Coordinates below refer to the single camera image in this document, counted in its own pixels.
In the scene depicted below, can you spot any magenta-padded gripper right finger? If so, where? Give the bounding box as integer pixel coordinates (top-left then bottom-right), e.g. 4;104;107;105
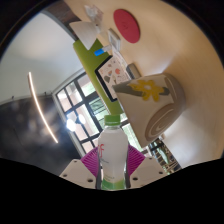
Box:
125;144;168;190

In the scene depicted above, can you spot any large dark-framed grid window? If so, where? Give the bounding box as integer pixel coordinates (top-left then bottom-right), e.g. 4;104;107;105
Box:
53;71;151;158

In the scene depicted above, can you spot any group of pendant lamps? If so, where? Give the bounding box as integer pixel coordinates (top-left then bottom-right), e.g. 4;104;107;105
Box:
65;113;87;133

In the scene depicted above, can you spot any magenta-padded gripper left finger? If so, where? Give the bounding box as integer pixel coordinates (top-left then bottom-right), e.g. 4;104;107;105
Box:
59;146;102;190

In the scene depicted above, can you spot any small white flat card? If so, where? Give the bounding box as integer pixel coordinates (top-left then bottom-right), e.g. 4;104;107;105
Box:
107;28;123;51

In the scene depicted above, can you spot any black-framed sticker-covered tablet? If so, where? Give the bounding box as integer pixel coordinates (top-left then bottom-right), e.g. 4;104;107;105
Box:
94;54;133;103

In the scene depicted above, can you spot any green-capped clear drink bottle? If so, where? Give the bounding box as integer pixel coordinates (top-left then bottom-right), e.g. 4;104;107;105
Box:
96;114;129;191

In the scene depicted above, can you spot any white ceramic bowl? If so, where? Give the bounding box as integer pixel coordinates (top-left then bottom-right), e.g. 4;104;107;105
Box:
68;20;101;51

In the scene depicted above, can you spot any long curved ceiling light strip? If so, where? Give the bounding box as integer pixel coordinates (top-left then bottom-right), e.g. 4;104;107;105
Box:
27;71;59;144

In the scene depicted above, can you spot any flat round red coaster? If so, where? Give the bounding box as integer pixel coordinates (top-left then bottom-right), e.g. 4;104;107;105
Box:
112;8;141;44

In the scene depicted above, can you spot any green upholstered bench backrest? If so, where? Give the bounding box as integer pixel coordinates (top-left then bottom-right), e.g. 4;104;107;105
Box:
72;39;129;118

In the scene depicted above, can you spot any small clear plastic packet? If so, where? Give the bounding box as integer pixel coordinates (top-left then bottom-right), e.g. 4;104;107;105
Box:
83;4;104;24

